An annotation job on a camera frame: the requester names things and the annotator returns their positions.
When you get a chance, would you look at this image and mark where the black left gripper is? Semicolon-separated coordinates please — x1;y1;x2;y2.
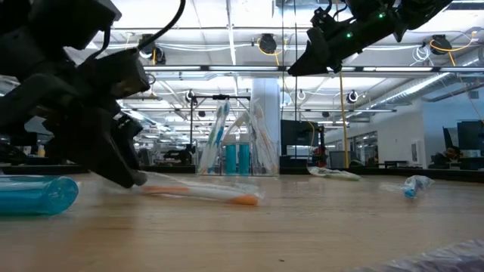
0;71;149;190

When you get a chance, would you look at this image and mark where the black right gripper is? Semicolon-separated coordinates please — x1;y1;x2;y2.
286;5;402;78

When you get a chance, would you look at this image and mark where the orange toothbrush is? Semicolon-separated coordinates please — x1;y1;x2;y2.
138;172;265;208
251;98;279;175

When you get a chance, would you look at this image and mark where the small blue mouthwash bottle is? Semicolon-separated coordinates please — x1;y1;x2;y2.
224;134;238;176
237;132;251;176
0;175;80;218

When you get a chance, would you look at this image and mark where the green toothbrush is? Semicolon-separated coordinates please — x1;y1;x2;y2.
306;165;363;182
198;102;225;175

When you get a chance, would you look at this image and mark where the white toothbrush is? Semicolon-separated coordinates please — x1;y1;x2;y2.
222;111;253;143

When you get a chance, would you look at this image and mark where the blue toothbrush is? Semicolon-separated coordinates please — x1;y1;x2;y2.
380;175;436;200
206;100;231;175

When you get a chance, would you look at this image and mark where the clear plastic holder box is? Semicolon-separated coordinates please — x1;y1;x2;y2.
195;139;280;178

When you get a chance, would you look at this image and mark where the purple toothbrush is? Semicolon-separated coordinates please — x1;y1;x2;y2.
349;238;484;272

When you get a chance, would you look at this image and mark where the white building column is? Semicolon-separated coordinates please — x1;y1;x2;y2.
251;77;281;167

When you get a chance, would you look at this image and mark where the ceiling light strip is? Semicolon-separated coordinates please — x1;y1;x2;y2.
142;64;484;75

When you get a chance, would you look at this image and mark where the black screen panel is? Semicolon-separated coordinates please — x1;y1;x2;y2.
280;119;325;156

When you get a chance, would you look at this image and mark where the clear bag of toothbrushes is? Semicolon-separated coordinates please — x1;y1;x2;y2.
190;94;251;167

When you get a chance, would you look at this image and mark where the person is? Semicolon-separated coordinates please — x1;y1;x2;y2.
429;145;463;170

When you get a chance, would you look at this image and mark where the dark desk monitor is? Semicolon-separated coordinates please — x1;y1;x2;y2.
456;119;484;158

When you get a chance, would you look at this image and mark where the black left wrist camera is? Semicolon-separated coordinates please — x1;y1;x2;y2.
77;48;152;100

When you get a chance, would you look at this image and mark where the silver ceiling duct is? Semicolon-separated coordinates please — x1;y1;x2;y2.
362;48;484;110

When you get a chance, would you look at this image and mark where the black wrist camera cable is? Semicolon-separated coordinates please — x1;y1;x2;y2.
136;0;187;51

